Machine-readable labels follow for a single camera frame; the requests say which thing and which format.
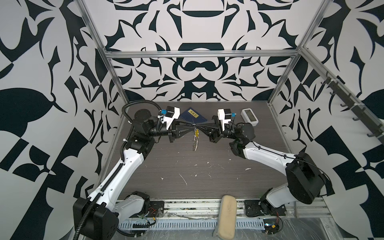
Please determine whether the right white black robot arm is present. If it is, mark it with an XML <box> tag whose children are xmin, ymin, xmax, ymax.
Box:
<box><xmin>196</xmin><ymin>120</ymin><xmax>327</xmax><ymax>213</ymax></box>

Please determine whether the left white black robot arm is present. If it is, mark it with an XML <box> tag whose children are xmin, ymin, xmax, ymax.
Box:
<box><xmin>73</xmin><ymin>107</ymin><xmax>196</xmax><ymax>240</ymax></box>

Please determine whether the blue book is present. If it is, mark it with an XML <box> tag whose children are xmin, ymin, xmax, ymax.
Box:
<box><xmin>180</xmin><ymin>108</ymin><xmax>208</xmax><ymax>124</ymax></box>

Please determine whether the white digital clock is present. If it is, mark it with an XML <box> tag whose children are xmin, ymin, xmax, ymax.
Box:
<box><xmin>241</xmin><ymin>108</ymin><xmax>259</xmax><ymax>127</ymax></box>

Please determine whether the beige pencil case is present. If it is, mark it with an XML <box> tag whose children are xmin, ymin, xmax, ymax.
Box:
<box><xmin>213</xmin><ymin>195</ymin><xmax>237</xmax><ymax>240</ymax></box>

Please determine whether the small circuit board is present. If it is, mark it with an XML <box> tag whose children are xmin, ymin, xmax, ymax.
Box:
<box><xmin>262</xmin><ymin>218</ymin><xmax>284</xmax><ymax>236</ymax></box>

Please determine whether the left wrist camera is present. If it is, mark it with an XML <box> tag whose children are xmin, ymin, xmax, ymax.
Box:
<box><xmin>158</xmin><ymin>106</ymin><xmax>181</xmax><ymax>130</ymax></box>

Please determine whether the black corrugated cable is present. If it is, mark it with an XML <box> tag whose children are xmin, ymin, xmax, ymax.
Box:
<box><xmin>72</xmin><ymin>99</ymin><xmax>163</xmax><ymax>240</ymax></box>

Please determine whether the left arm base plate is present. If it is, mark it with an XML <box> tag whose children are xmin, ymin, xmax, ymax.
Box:
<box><xmin>147</xmin><ymin>201</ymin><xmax>165</xmax><ymax>218</ymax></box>

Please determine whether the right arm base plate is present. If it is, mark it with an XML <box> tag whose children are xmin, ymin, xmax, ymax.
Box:
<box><xmin>244</xmin><ymin>200</ymin><xmax>286</xmax><ymax>218</ymax></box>

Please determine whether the wall hook rack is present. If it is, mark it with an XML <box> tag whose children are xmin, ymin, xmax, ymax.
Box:
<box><xmin>320</xmin><ymin>71</ymin><xmax>384</xmax><ymax>139</ymax></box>

